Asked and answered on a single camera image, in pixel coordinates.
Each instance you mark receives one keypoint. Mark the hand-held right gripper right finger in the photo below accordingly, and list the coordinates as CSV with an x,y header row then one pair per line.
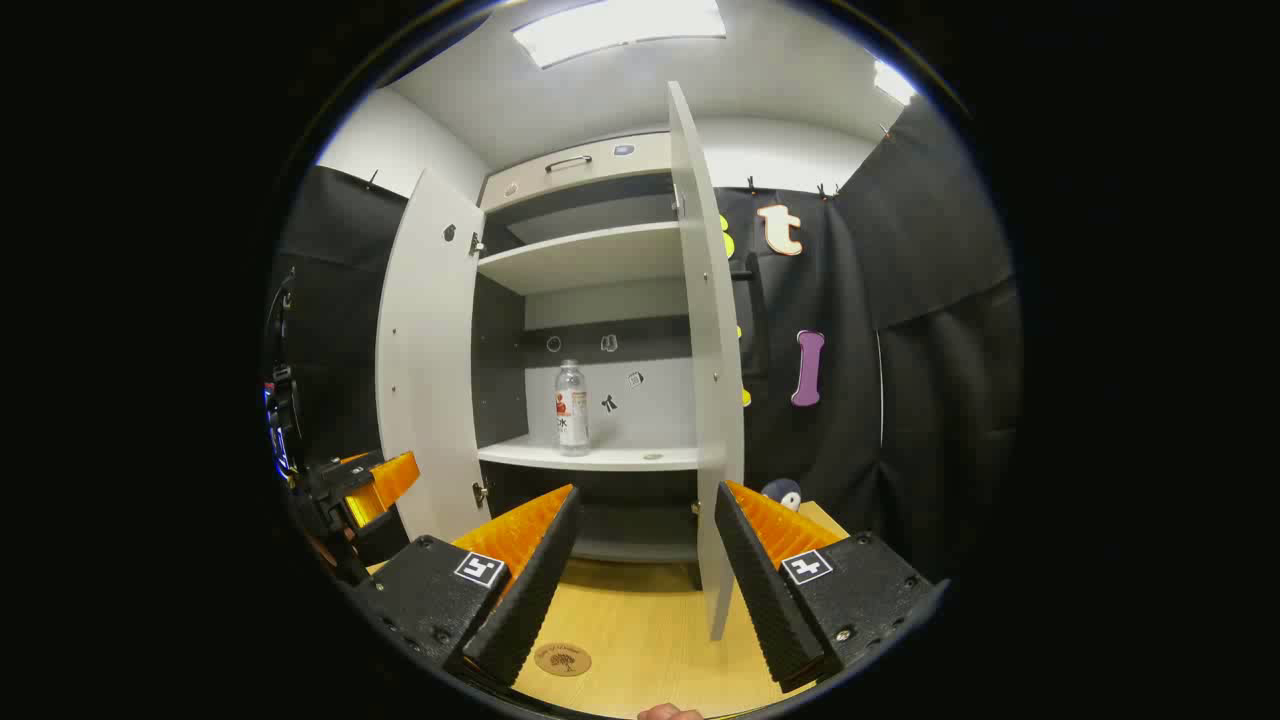
x,y
760,590

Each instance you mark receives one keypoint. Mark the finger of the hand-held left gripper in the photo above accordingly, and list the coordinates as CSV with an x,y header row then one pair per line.
x,y
385,480

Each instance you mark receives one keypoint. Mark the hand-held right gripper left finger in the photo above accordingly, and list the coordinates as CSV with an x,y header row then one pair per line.
x,y
535,580

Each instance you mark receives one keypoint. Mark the round brown coaster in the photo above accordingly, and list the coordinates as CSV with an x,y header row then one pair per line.
x,y
563,659

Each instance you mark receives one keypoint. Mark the white cabinet door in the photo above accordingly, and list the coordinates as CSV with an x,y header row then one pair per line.
x,y
712,400
430,380

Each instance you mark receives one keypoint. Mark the clear plastic bottle red label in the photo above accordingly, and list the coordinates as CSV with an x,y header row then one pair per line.
x,y
572,415

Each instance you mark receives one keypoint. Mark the white and grey cabinet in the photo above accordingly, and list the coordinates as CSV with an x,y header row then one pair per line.
x,y
600,255

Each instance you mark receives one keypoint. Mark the white cabinet drawer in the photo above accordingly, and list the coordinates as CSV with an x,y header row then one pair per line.
x,y
620,165

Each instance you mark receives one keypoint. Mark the black backdrop cloth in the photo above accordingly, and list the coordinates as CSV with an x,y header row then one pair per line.
x,y
930,350
330,300

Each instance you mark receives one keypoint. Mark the rectangular ceiling light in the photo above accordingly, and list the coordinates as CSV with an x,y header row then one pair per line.
x,y
620,28

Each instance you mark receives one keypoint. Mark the small ceiling light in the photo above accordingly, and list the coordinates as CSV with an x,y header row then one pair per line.
x,y
893,82

